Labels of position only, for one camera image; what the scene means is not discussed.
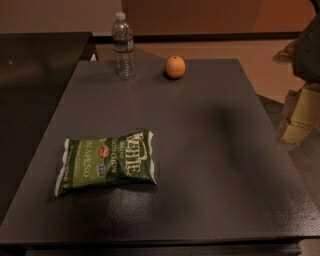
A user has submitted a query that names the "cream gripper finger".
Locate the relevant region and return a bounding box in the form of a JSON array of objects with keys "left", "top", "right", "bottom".
[{"left": 278, "top": 82, "right": 320, "bottom": 145}]

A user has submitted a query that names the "clear plastic water bottle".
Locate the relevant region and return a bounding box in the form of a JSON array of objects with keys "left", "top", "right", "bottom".
[{"left": 111, "top": 12, "right": 136, "bottom": 80}]

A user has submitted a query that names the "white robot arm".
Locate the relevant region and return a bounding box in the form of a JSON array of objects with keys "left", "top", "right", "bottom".
[{"left": 278, "top": 13, "right": 320, "bottom": 145}]

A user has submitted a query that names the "green jalapeno chip bag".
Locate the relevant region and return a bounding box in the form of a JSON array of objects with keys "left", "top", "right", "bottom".
[{"left": 55, "top": 130, "right": 156, "bottom": 196}]

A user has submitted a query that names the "orange fruit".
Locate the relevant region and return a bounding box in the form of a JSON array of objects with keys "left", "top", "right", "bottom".
[{"left": 165, "top": 56, "right": 186, "bottom": 79}]

